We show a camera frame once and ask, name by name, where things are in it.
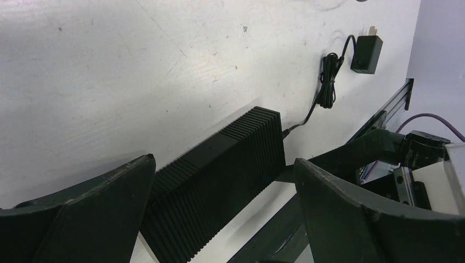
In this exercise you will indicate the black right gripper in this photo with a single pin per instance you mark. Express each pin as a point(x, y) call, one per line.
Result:
point(414, 151)

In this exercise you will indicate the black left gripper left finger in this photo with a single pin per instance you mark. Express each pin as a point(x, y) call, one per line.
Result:
point(97, 220)

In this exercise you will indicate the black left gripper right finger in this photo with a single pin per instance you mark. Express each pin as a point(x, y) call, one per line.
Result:
point(346, 223)

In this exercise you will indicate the ribbed black network switch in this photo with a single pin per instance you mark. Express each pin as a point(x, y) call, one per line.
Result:
point(196, 195)

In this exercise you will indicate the small black wall plug adapter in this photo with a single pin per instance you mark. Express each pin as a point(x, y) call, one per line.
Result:
point(367, 52)

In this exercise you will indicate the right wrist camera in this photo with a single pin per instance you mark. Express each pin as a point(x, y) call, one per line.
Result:
point(444, 181)

